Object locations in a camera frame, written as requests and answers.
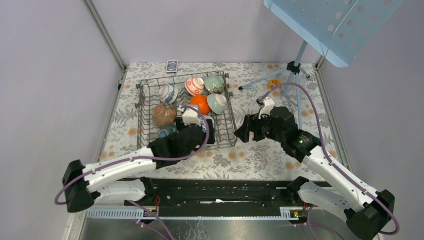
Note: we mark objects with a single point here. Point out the red white bowl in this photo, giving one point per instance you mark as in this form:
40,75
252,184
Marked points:
194,86

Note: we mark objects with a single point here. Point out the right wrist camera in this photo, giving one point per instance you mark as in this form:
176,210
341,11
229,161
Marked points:
266,105

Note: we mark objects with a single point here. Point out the pale green bowl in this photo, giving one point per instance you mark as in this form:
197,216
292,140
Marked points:
214,84

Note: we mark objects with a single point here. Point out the orange bowl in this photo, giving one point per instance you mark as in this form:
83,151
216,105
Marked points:
201,102

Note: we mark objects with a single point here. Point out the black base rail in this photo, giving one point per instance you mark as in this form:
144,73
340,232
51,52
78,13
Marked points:
218,197

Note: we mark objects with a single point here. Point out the brown floral bowl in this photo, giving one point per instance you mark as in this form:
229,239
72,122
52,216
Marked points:
164,114

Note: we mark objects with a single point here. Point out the orange butterfly toy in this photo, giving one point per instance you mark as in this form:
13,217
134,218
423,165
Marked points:
271,83

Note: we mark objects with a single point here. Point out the playing card box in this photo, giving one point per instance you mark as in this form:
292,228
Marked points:
172,66

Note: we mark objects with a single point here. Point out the green dotted white bowl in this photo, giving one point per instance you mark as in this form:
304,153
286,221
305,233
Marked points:
217,102

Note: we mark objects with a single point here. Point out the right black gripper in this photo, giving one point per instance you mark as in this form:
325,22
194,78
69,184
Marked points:
251,123

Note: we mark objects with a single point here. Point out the blue white zigzag bowl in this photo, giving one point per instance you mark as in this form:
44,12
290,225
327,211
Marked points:
209,121

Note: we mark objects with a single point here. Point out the white blue floral bowl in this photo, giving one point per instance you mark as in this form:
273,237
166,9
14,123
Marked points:
168,93

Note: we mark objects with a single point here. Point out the blue music stand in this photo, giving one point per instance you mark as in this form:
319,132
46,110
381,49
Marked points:
337,29

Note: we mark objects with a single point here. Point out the grey wire dish rack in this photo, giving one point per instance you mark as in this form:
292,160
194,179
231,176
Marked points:
221,126

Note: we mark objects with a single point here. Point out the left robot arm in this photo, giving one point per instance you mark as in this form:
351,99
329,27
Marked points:
85,185

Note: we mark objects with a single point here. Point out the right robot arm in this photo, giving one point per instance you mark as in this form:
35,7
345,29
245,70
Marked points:
364,209

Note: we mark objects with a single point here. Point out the dark blue bowl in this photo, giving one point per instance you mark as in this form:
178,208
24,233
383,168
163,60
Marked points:
166,130

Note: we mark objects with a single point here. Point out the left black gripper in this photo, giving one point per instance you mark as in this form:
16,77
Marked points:
211,139

